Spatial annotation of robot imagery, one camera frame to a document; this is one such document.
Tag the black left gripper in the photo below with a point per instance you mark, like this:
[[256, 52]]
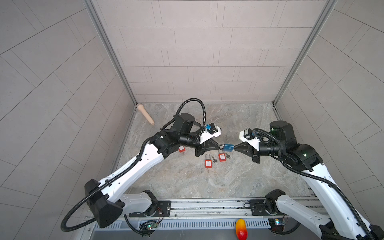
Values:
[[202, 148]]

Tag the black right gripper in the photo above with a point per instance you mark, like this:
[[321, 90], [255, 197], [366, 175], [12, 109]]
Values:
[[251, 152]]

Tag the blue padlock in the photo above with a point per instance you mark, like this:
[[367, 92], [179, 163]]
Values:
[[227, 147]]

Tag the red padlock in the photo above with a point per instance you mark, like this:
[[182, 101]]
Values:
[[222, 157], [182, 149], [208, 161]]

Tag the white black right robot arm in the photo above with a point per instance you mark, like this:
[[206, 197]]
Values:
[[343, 221]]

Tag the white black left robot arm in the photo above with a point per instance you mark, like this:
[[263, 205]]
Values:
[[104, 197]]

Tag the red yellow toy fruit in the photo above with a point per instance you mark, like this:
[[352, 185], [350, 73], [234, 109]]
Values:
[[241, 230]]

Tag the metal base rail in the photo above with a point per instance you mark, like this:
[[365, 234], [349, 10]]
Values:
[[215, 214]]

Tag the right circuit board with wires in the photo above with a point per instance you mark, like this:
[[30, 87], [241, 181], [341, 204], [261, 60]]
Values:
[[277, 225]]

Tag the circuit board with wires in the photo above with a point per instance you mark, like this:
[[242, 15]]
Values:
[[277, 225], [149, 227]]

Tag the left circuit board with wires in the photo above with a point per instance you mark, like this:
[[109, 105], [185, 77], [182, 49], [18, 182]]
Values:
[[149, 227]]

